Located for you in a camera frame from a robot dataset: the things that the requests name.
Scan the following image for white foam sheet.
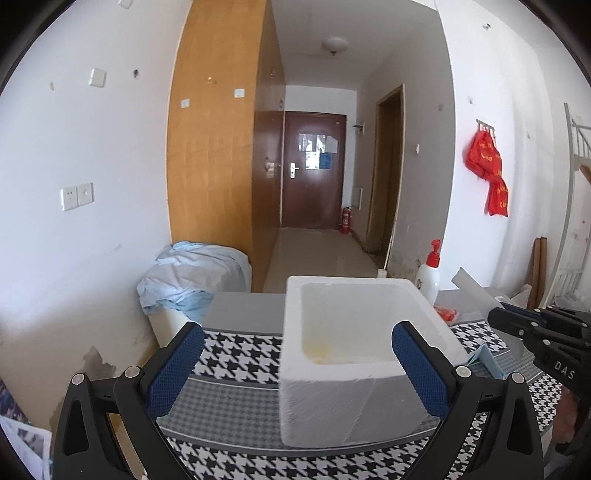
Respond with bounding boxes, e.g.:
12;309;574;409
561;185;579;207
452;268;525;360

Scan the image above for blue surgical mask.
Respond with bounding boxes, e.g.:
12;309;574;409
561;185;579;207
467;343;510;380

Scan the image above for person's right hand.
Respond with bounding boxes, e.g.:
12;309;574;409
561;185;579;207
552;387;578;444

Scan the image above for red snack packet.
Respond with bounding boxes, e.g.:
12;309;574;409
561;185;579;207
434;306;458;325

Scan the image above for white pump bottle red cap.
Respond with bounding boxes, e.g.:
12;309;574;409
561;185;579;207
415;239;442;306

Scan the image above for houndstooth table runner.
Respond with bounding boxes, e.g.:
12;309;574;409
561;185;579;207
151;320;569;480

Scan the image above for light blue crumpled sheet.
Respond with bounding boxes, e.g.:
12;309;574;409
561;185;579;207
136;241;252;323

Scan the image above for white styrofoam box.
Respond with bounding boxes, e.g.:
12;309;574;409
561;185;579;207
279;276;467;449

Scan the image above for red fire extinguisher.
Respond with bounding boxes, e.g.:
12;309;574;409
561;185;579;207
339;207;352;235

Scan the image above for dark red entry door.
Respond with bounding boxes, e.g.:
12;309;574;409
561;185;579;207
281;111;346;230

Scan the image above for wooden wardrobe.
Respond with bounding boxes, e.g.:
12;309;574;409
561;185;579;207
166;1;286;292

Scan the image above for ceiling lamp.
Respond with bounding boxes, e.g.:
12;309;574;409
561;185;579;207
322;36;349;56

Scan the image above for wooden planks against wall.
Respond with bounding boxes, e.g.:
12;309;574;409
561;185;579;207
528;237;548;310

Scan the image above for metal bunk bed frame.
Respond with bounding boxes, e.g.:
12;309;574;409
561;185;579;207
541;103;590;306

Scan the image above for side doorway frame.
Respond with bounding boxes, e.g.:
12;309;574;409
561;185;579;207
367;85;405;256

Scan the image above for white wall socket pair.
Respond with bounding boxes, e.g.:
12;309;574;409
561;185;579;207
60;183;94;211

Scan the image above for white wall switch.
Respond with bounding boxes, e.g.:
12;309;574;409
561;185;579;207
89;68;107;88

